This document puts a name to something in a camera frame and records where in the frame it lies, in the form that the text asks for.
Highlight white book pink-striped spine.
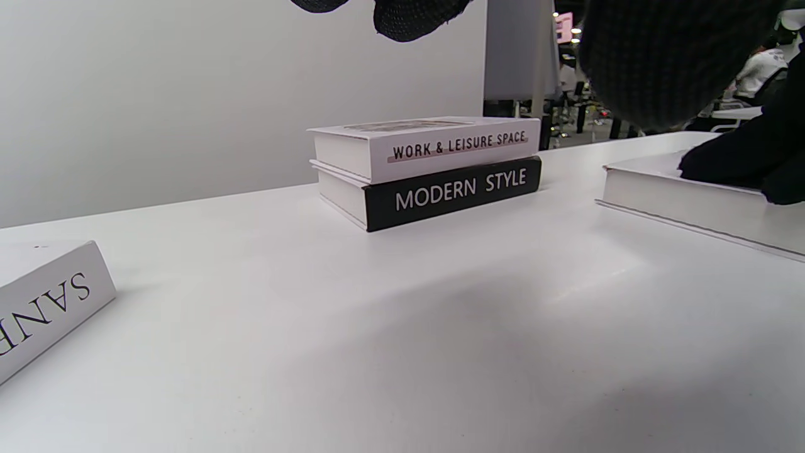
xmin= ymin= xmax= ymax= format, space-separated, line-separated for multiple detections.
xmin=307 ymin=116 xmax=541 ymax=184

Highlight white backdrop board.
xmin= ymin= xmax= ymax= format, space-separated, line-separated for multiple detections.
xmin=0 ymin=0 xmax=488 ymax=228

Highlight person's right hand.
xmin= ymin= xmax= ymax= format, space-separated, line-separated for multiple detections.
xmin=678 ymin=44 xmax=805 ymax=205

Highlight white book black spine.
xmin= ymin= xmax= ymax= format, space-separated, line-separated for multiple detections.
xmin=309 ymin=156 xmax=543 ymax=233

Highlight white book with floral label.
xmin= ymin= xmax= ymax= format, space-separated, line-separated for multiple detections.
xmin=596 ymin=150 xmax=805 ymax=263

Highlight white office table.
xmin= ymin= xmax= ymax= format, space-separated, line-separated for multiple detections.
xmin=709 ymin=106 xmax=765 ymax=126

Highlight grey partition panel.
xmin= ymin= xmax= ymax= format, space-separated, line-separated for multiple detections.
xmin=484 ymin=0 xmax=560 ymax=101

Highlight white book black letters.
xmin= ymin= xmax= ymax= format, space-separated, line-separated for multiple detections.
xmin=0 ymin=240 xmax=117 ymax=386

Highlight person's left hand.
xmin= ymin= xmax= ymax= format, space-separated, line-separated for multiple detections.
xmin=289 ymin=0 xmax=787 ymax=133

